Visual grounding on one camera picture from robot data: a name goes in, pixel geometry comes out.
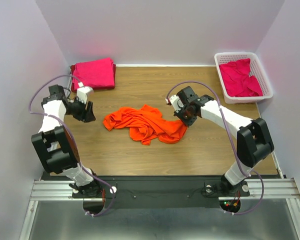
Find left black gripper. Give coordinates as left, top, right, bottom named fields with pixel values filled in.
left=65, top=95, right=96, bottom=123

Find orange t shirt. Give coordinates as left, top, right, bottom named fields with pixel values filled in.
left=103, top=104, right=188, bottom=146

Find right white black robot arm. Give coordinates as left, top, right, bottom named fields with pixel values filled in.
left=166, top=86, right=274, bottom=195

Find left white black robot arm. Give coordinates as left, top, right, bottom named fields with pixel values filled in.
left=31, top=84, right=101, bottom=198

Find folded pink t shirt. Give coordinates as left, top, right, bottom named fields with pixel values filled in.
left=70, top=57, right=116, bottom=90

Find folded dark red t shirt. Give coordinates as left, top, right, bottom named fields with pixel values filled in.
left=70, top=64, right=117, bottom=92

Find crumpled pink t shirt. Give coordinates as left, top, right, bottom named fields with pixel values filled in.
left=219, top=58, right=263, bottom=98

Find pink plastic basket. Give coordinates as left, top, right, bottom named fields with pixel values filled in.
left=214, top=52, right=273, bottom=104

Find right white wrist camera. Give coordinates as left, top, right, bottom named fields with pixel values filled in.
left=165, top=95, right=184, bottom=113

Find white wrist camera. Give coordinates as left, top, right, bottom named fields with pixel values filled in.
left=165, top=95, right=184, bottom=113
left=76, top=82, right=93, bottom=104

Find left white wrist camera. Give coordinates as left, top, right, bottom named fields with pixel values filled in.
left=76, top=82, right=93, bottom=104

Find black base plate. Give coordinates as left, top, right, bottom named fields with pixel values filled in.
left=39, top=175, right=251, bottom=210

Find aluminium frame rail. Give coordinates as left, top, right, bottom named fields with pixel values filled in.
left=18, top=67, right=300, bottom=240

